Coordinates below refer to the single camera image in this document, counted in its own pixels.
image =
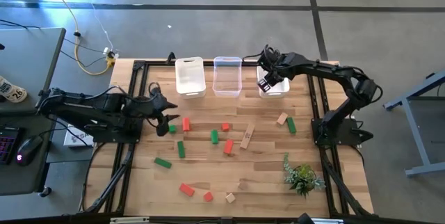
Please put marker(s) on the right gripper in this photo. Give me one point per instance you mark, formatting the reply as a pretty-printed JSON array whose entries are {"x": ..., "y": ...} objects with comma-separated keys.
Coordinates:
[{"x": 274, "y": 65}]

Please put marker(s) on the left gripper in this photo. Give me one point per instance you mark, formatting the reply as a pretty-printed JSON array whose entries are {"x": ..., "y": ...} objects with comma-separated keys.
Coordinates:
[{"x": 158, "y": 105}]

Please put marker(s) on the small green wooden cube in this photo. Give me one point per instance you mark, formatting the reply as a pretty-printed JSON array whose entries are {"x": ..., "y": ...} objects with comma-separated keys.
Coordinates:
[{"x": 172, "y": 129}]

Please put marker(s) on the red wooden block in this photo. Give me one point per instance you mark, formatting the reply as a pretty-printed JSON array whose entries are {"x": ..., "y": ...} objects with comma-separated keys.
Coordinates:
[
  {"x": 186, "y": 189},
  {"x": 228, "y": 146},
  {"x": 186, "y": 124}
]

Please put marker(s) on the green wooden block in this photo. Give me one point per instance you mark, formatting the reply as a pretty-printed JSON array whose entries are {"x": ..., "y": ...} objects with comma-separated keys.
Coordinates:
[
  {"x": 215, "y": 136},
  {"x": 291, "y": 125},
  {"x": 181, "y": 149},
  {"x": 162, "y": 162}
]

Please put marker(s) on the small red wooden cube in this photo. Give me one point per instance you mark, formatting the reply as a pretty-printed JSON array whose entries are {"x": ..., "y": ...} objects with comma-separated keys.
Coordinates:
[
  {"x": 225, "y": 126},
  {"x": 208, "y": 197}
]

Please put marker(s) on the long natural wooden plank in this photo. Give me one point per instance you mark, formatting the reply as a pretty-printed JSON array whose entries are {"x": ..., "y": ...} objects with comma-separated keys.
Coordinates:
[{"x": 247, "y": 136}]

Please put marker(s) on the natural wooden cube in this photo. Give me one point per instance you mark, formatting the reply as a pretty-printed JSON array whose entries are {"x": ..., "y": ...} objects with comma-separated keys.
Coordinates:
[{"x": 230, "y": 198}]

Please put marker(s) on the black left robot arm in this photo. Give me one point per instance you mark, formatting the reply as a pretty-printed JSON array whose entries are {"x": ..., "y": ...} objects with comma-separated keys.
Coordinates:
[{"x": 87, "y": 107}]

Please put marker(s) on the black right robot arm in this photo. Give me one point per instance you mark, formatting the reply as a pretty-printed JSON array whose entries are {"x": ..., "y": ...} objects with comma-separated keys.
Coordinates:
[{"x": 333, "y": 71}]

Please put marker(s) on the white plastic bin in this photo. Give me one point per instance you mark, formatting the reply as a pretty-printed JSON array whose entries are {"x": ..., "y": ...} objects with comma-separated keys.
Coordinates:
[
  {"x": 278, "y": 92},
  {"x": 190, "y": 78}
]

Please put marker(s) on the small natural wooden block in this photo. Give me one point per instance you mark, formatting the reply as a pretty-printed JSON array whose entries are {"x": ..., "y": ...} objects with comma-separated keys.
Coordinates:
[{"x": 282, "y": 118}]

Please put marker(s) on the clear plastic bin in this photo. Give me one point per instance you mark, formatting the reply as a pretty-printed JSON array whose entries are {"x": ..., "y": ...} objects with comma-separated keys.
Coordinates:
[{"x": 227, "y": 78}]

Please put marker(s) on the white power plug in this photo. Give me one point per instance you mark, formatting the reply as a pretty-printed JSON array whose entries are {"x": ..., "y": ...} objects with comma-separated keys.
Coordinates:
[{"x": 106, "y": 50}]

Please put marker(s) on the white printed box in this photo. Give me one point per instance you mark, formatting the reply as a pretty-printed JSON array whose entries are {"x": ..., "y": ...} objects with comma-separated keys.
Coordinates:
[{"x": 74, "y": 140}]

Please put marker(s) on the artificial green plant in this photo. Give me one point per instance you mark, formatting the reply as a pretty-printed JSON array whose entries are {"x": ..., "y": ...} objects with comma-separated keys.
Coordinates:
[{"x": 302, "y": 178}]

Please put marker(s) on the black computer mouse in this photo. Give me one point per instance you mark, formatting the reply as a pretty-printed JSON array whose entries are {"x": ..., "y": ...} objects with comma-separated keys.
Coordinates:
[{"x": 28, "y": 151}]

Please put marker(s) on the gray desk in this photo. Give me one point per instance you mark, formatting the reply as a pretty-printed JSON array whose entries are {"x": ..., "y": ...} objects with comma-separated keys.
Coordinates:
[{"x": 28, "y": 60}]

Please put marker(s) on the white printed can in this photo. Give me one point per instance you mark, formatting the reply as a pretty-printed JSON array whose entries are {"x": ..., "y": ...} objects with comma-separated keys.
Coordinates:
[{"x": 12, "y": 92}]

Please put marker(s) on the black backlit keyboard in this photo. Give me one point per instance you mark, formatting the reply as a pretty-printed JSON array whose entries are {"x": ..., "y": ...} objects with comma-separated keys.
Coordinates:
[{"x": 7, "y": 144}]

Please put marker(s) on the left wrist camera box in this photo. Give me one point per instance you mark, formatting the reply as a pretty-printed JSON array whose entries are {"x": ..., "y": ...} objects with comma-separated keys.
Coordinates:
[{"x": 162, "y": 126}]

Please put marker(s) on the black frame clamp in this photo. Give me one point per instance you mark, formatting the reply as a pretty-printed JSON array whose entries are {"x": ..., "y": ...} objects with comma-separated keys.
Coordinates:
[{"x": 170, "y": 57}]

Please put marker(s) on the black aluminium table frame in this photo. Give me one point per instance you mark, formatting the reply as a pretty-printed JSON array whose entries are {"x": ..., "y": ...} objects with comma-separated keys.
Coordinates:
[{"x": 208, "y": 63}]

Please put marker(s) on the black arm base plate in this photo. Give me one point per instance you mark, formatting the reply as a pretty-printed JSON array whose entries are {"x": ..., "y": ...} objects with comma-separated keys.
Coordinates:
[
  {"x": 347, "y": 134},
  {"x": 104, "y": 137}
]

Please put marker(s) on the silver metal bracket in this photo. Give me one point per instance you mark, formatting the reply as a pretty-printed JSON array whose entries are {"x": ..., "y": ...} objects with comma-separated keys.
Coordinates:
[
  {"x": 328, "y": 221},
  {"x": 128, "y": 220}
]

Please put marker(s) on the blue-gray table frame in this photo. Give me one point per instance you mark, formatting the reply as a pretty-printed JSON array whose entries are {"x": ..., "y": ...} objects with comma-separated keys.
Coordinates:
[{"x": 417, "y": 133}]

